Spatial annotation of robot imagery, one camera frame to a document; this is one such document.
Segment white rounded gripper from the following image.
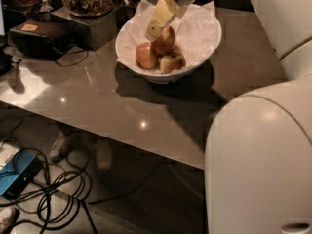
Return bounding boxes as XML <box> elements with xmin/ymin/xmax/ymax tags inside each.
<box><xmin>146</xmin><ymin>0</ymin><xmax>196</xmax><ymax>41</ymax></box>

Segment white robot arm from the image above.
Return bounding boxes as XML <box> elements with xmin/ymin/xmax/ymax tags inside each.
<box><xmin>205</xmin><ymin>0</ymin><xmax>312</xmax><ymax>234</ymax></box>

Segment hidden back apple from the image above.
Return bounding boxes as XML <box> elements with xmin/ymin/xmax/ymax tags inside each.
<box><xmin>173</xmin><ymin>42</ymin><xmax>182</xmax><ymax>53</ymax></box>

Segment front yellow red apple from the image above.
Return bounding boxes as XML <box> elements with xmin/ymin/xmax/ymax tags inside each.
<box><xmin>159</xmin><ymin>52</ymin><xmax>186</xmax><ymax>74</ymax></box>

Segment left red apple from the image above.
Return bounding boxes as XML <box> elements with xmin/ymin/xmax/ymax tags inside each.
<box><xmin>136</xmin><ymin>42</ymin><xmax>159</xmax><ymax>70</ymax></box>

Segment white bowl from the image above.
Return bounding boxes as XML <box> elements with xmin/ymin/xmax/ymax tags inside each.
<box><xmin>115</xmin><ymin>0</ymin><xmax>222</xmax><ymax>84</ymax></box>

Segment white paper liner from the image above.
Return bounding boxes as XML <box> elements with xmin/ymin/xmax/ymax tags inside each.
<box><xmin>115</xmin><ymin>0</ymin><xmax>222</xmax><ymax>83</ymax></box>

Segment dark grey box stand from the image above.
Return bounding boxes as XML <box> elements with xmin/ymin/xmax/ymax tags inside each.
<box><xmin>52</xmin><ymin>7</ymin><xmax>118</xmax><ymax>50</ymax></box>

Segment metal scoop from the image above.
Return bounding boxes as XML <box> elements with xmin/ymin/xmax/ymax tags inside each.
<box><xmin>39</xmin><ymin>0</ymin><xmax>54</xmax><ymax>13</ymax></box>

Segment black device with label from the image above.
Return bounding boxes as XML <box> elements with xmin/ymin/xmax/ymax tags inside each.
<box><xmin>10</xmin><ymin>19</ymin><xmax>72</xmax><ymax>60</ymax></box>

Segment right white shoe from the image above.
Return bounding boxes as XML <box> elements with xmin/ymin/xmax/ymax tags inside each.
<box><xmin>94</xmin><ymin>139</ymin><xmax>113</xmax><ymax>172</ymax></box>

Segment left white shoe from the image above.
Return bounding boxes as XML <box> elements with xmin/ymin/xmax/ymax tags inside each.
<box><xmin>49</xmin><ymin>132</ymin><xmax>74</xmax><ymax>163</ymax></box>

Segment blue box on floor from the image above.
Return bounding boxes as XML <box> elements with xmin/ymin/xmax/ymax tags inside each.
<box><xmin>0</xmin><ymin>150</ymin><xmax>42</xmax><ymax>199</ymax></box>

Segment white shoe bottom corner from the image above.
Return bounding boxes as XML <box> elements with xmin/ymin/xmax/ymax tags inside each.
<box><xmin>0</xmin><ymin>207</ymin><xmax>17</xmax><ymax>234</ymax></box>

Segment black cable on table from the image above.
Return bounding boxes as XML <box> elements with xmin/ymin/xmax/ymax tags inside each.
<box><xmin>53</xmin><ymin>47</ymin><xmax>90</xmax><ymax>68</ymax></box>

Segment black floor cables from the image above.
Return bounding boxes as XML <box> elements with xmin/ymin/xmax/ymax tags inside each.
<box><xmin>0</xmin><ymin>115</ymin><xmax>98</xmax><ymax>234</ymax></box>

